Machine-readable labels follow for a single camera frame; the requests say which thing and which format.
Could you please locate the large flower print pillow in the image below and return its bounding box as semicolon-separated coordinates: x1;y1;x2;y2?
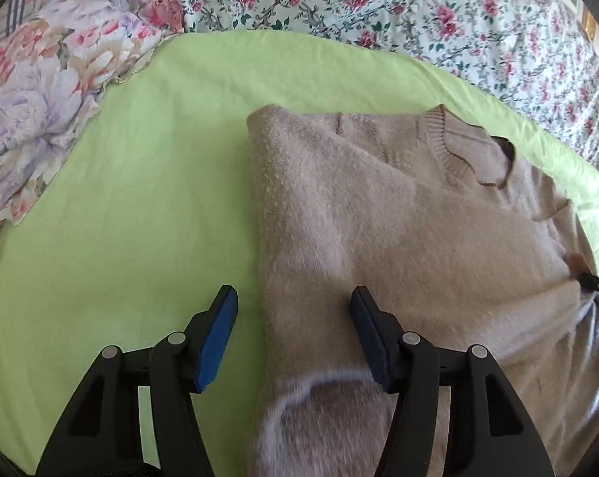
0;0;183;284

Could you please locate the beige knit sweater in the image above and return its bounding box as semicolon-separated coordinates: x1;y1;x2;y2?
246;104;599;477

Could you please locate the small rose print quilt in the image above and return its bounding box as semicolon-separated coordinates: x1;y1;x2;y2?
177;0;599;180

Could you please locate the gold picture frame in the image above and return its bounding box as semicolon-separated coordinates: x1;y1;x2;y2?
580;7;599;41

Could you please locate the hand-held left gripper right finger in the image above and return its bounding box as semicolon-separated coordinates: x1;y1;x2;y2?
350;285;543;477

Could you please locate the green bed sheet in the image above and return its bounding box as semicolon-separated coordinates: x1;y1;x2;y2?
0;30;599;475

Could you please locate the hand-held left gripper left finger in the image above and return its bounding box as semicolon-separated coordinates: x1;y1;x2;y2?
35;285;239;477

